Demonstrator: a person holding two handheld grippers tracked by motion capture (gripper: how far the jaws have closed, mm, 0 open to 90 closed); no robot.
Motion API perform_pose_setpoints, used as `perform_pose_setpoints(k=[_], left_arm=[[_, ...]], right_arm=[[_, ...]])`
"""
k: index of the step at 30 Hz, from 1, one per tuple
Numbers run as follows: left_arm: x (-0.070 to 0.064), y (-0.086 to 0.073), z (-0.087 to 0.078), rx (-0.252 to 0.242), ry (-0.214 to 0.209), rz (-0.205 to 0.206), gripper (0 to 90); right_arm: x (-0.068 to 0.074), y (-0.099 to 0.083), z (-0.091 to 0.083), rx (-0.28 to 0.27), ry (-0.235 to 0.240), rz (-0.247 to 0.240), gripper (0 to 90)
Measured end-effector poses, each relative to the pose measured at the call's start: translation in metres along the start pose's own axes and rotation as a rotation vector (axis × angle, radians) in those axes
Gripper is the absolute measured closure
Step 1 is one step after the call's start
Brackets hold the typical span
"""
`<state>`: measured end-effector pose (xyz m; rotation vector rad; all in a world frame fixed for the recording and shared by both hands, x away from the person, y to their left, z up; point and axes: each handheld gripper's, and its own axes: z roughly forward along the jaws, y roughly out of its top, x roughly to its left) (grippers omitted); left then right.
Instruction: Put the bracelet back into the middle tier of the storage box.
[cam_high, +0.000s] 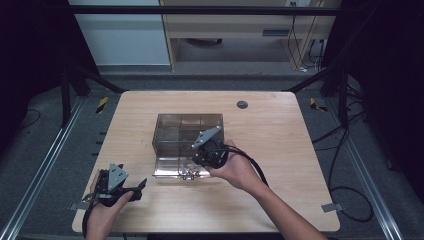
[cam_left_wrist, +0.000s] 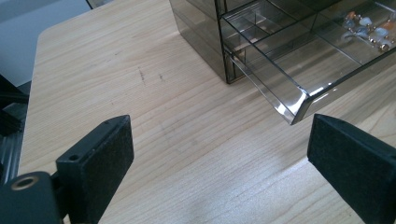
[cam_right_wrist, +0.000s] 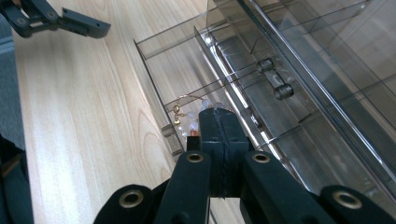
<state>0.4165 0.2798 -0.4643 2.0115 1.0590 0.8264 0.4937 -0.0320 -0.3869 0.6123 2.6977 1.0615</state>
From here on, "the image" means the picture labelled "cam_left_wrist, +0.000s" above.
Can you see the aluminium floor rail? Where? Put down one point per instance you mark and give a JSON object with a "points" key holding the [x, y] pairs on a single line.
{"points": [[9, 155]]}

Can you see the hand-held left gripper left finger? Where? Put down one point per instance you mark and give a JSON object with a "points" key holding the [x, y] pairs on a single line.
{"points": [[96, 165]]}

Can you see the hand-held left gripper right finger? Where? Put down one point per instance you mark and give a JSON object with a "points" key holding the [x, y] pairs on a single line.
{"points": [[355, 161]]}

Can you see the smoky clear plastic drawer case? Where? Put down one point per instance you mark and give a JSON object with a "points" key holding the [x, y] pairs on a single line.
{"points": [[199, 34]]}

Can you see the black frame brace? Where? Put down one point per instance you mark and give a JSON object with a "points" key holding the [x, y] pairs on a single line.
{"points": [[11, 102]]}

